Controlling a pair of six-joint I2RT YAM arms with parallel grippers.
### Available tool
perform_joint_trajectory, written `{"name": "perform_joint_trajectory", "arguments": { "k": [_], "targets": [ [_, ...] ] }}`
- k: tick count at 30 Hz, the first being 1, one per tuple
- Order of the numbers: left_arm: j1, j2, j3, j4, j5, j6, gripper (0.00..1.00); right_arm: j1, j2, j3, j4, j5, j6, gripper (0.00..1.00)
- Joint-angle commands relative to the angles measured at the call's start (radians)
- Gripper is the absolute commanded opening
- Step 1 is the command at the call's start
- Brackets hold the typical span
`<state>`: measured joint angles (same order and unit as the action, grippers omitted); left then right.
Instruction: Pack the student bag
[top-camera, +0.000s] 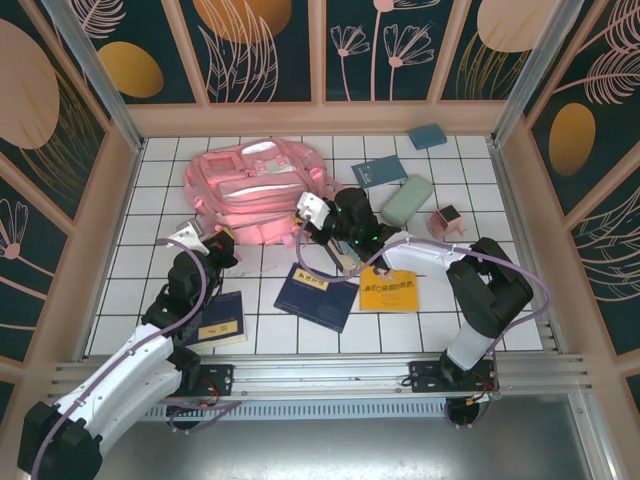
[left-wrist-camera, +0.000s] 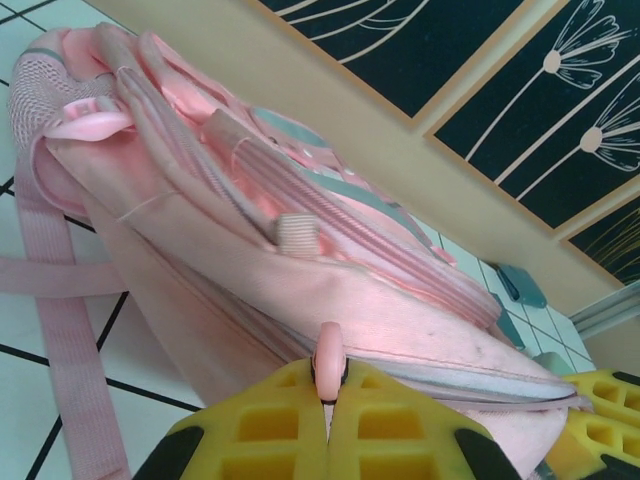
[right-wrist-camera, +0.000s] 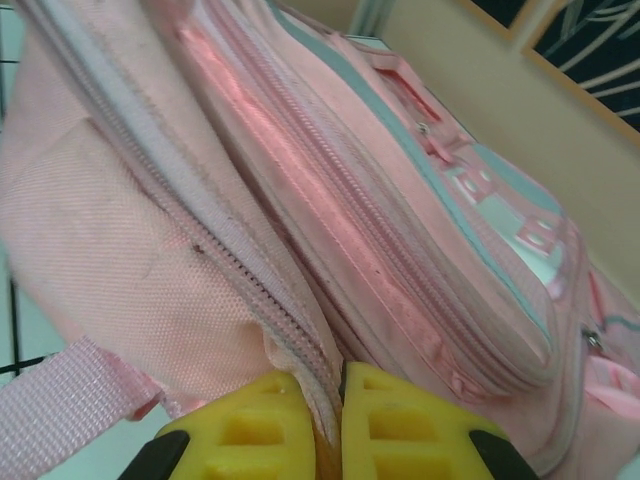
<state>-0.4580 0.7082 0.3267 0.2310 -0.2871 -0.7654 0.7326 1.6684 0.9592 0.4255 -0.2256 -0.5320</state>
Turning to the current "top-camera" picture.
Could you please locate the pink school backpack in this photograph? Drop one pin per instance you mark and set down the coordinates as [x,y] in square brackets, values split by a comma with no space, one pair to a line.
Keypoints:
[250,190]

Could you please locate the teal notebook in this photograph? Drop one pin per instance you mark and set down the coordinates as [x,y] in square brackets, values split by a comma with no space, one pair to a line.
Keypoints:
[377,172]

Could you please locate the green pencil case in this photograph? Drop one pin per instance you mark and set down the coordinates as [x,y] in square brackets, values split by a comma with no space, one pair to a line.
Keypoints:
[406,199]

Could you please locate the navy book wide yellow label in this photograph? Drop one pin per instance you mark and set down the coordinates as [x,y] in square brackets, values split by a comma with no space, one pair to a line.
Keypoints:
[225,325]

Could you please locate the navy book small yellow label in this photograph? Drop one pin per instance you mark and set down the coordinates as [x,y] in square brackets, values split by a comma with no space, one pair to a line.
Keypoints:
[315,300]

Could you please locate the pink cube sharpener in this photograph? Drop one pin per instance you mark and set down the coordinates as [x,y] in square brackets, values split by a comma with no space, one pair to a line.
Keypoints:
[445,220]

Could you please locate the blue-grey small box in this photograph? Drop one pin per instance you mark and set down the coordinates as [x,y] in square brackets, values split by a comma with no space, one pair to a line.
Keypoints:
[427,136]

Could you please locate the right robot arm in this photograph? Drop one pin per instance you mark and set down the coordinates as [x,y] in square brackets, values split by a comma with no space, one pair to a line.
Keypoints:
[425,260]

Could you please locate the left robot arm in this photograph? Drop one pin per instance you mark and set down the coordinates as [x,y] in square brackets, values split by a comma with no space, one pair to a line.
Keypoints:
[125,360]

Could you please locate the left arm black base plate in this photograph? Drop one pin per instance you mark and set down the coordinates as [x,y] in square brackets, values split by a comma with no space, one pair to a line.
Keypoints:
[220,377]

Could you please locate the aluminium side rail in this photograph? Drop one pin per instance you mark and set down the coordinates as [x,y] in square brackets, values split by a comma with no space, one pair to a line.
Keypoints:
[504,170]

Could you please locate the aluminium front rail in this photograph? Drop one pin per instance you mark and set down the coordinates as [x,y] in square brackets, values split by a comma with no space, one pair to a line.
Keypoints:
[325,380]

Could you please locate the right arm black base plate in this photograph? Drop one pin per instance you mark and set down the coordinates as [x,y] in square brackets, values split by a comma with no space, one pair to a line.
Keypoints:
[425,377]

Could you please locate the left aluminium corner post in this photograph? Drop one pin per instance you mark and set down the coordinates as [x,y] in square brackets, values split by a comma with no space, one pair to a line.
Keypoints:
[95,75]

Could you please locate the aluminium corner post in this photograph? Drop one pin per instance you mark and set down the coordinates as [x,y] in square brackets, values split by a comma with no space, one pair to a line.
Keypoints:
[95,75]
[540,70]

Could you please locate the right aluminium corner post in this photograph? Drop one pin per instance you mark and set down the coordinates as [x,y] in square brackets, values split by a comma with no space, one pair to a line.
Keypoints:
[540,70]

